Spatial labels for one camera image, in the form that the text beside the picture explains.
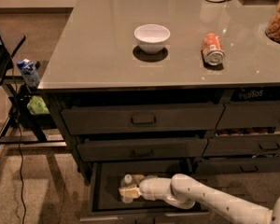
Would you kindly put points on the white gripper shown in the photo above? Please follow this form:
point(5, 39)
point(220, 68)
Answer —
point(147, 187)

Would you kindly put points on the clear plastic water bottle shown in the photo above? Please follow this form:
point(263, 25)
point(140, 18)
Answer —
point(126, 181)

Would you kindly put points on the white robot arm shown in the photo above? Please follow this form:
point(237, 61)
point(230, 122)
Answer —
point(183, 191)

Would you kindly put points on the open bottom drawer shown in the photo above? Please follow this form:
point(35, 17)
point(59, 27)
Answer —
point(105, 204)

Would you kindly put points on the dark middle left drawer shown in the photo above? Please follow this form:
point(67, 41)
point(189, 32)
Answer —
point(137, 149)

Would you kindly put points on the dark drawer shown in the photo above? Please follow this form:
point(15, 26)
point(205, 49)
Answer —
point(243, 145)
point(237, 166)
point(250, 115)
point(137, 149)
point(141, 118)

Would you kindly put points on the dark top left drawer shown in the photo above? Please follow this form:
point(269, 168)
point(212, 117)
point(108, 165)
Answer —
point(141, 118)

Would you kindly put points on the dark cabinet with grey counter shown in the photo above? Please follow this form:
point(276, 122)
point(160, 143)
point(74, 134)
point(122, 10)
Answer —
point(166, 86)

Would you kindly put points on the dark middle right drawer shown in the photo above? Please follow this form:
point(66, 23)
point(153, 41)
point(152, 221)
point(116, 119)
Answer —
point(243, 145)

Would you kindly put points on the dark bottom right drawer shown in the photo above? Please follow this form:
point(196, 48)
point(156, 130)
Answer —
point(237, 166)

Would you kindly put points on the dark top right drawer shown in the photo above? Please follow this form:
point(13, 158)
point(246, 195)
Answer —
point(250, 115)

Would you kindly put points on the green snack bag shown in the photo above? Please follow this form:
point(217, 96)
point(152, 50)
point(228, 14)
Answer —
point(37, 106)

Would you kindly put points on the white ceramic bowl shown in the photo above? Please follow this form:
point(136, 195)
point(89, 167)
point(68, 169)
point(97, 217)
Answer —
point(151, 38)

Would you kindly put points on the orange soda can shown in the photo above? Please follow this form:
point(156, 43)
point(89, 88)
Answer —
point(212, 50)

